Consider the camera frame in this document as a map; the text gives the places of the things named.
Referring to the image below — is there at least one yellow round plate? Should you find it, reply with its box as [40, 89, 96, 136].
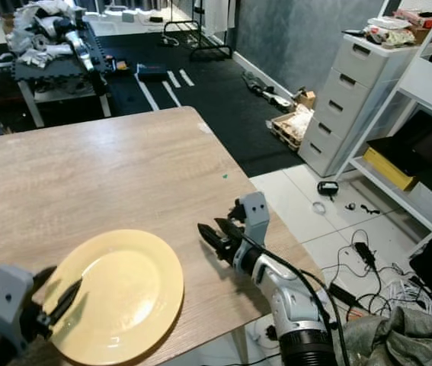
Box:
[42, 229, 185, 366]

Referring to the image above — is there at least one small black floor device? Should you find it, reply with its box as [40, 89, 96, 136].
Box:
[316, 180, 341, 198]

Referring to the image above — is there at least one beige bag on pallet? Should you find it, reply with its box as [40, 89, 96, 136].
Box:
[267, 104, 316, 153]

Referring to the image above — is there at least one black power adapter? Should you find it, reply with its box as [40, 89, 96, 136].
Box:
[354, 241, 379, 269]

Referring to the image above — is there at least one black grey machine part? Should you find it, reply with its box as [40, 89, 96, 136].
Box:
[242, 70, 296, 111]

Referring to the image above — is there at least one small cardboard box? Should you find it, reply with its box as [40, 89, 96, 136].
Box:
[293, 88, 318, 108]

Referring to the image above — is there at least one dark blue box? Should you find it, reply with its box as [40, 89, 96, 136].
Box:
[135, 63, 169, 83]

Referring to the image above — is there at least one yellow flat box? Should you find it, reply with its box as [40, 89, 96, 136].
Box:
[362, 146, 419, 192]

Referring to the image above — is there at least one white plastic drawer cabinet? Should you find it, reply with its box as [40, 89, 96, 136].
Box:
[298, 34, 428, 178]

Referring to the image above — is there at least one black metal rack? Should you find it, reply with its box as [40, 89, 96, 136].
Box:
[161, 0, 233, 61]

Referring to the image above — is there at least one white metal shelf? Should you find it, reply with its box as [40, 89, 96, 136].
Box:
[336, 44, 432, 233]

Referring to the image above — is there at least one black low work table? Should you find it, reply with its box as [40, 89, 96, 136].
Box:
[13, 29, 114, 127]

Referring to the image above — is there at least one pile of grey clutter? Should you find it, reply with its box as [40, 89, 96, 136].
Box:
[8, 0, 96, 69]

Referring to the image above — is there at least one pile of packaged goods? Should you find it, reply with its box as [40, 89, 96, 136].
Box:
[344, 6, 432, 48]

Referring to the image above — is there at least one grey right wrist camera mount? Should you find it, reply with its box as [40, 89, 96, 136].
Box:
[234, 191, 270, 251]

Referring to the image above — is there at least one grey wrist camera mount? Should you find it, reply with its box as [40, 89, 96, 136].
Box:
[234, 191, 270, 251]
[0, 264, 40, 359]

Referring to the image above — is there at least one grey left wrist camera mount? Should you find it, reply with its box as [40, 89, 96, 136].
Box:
[0, 264, 40, 359]

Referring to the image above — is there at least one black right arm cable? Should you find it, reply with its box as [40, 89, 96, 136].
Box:
[246, 226, 355, 366]

